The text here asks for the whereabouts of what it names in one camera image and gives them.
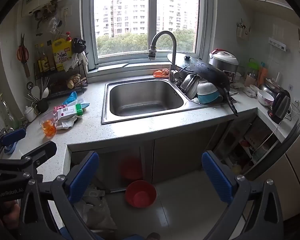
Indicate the green-lid jar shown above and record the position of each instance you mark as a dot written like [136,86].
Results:
[252,71]

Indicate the slim oil bottle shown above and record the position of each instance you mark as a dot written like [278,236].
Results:
[38,58]

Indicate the orange carton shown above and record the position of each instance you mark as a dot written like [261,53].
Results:
[262,76]

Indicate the red plastic basin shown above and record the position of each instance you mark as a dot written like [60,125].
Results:
[141,193]

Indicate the yellow detergent box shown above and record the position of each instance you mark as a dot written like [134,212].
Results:
[62,52]

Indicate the yellow-label oil bottle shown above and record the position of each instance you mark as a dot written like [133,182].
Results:
[45,58]

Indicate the white ladle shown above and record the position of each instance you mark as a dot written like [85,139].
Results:
[35,91]

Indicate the grey trash bag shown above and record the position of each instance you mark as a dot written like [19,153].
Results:
[97,212]

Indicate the clear plastic bag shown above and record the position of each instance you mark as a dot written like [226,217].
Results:
[55,25]

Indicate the white wall socket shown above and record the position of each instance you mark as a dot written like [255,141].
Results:
[67,11]

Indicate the person's left hand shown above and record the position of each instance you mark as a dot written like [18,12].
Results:
[11,211]

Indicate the orange sauce packet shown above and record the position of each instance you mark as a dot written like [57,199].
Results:
[48,127]

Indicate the stainless steel sink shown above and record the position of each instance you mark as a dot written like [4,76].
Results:
[145,97]

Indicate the silver rice cooker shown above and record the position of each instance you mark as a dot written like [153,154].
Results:
[223,61]

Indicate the steel gooseneck faucet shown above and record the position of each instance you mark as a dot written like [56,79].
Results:
[173,52]

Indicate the black frying pan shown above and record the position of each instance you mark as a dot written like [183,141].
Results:
[210,73]

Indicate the steel wool scourer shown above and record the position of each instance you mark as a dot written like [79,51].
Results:
[23,123]

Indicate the white teapot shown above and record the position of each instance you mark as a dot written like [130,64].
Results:
[30,112]

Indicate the wall utensil holder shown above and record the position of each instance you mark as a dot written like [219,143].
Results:
[242,31]

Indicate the bundle of chopsticks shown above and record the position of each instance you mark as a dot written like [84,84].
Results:
[45,81]

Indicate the white disposable glove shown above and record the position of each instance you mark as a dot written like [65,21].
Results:
[67,123]

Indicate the grey base cabinet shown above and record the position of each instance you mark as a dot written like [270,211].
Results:
[185,152]

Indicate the clear glass bottle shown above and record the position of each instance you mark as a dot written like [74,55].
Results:
[7,112]

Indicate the white wall rack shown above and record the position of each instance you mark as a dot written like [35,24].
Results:
[277,43]

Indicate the white and green box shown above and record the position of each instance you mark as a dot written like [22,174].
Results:
[70,110]

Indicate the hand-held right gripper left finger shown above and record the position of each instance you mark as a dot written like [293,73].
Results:
[83,177]

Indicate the blue plastic bag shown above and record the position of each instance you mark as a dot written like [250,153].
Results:
[70,97]

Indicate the glass pan lid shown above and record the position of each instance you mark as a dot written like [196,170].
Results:
[187,61]

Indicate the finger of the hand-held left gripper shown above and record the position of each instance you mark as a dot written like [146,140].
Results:
[13,136]
[40,152]

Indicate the red-cap spray bottle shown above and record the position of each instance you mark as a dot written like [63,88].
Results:
[68,36]

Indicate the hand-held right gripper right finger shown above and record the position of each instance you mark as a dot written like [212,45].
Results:
[216,177]

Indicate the white cloth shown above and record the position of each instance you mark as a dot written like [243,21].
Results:
[247,90]

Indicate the kitchen window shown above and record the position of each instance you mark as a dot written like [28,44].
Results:
[125,17]

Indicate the steel pot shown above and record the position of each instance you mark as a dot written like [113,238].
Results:
[270,86]

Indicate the black mug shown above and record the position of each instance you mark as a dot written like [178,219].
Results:
[42,104]

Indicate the open cabinet door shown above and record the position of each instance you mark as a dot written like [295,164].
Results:
[277,152]

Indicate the ginger root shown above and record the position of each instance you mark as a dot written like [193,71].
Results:
[73,80]

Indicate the white plastic bag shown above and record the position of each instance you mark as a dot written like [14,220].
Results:
[71,62]

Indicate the white floral bowl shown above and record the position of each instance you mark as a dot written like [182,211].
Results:
[265,98]

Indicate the black electric kettle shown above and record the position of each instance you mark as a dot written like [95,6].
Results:
[280,105]

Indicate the teal and white bowl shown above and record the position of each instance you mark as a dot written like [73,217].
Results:
[207,92]

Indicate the orange cloth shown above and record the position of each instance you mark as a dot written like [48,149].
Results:
[161,73]

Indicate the pink plastic bag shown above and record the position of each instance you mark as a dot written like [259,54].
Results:
[57,108]

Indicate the black plastic bag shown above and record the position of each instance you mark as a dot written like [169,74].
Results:
[78,45]

